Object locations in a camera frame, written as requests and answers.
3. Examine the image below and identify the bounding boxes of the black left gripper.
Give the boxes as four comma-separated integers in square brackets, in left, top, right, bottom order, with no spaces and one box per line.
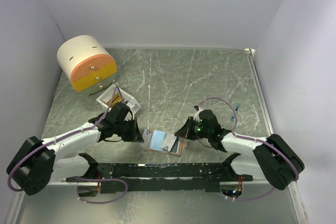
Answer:
[114,116,144,142]

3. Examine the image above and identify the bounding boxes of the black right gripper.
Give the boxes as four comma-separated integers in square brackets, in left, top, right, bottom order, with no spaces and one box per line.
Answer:
[175,116,211,141]

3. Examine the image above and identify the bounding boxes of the white silver credit card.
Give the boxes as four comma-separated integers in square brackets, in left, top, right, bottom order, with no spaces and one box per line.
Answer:
[161,133,177,152]

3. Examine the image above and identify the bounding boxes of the pink blue card holder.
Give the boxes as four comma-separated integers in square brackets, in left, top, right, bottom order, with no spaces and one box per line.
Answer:
[142,130,188,156]

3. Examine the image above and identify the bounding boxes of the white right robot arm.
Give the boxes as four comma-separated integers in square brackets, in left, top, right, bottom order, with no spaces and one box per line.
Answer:
[174,110,305,190]

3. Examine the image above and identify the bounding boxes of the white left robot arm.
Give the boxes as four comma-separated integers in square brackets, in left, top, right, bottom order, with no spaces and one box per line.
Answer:
[6,102,144,196]

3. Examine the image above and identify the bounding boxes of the yellow credit card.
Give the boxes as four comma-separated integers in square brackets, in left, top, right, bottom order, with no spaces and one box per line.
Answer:
[111,94,122,106]

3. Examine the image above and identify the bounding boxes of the white card tray box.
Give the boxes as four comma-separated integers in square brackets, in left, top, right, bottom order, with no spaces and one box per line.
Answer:
[96,84,141,113]

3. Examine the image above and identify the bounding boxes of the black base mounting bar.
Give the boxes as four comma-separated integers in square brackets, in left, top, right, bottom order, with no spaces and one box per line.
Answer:
[82,163,239,194]

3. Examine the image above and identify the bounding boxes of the blue pen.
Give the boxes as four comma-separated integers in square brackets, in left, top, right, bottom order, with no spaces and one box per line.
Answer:
[231,103,240,121]

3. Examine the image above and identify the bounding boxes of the cream drawer cabinet orange fronts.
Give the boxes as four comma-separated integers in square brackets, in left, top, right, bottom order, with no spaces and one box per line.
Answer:
[57,35,118,94]

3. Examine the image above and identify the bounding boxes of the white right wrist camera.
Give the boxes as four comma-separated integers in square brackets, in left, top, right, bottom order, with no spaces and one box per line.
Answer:
[193,105,204,121]

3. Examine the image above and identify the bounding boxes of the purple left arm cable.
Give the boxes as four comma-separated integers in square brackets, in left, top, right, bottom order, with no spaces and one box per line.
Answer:
[7,85,124,192]

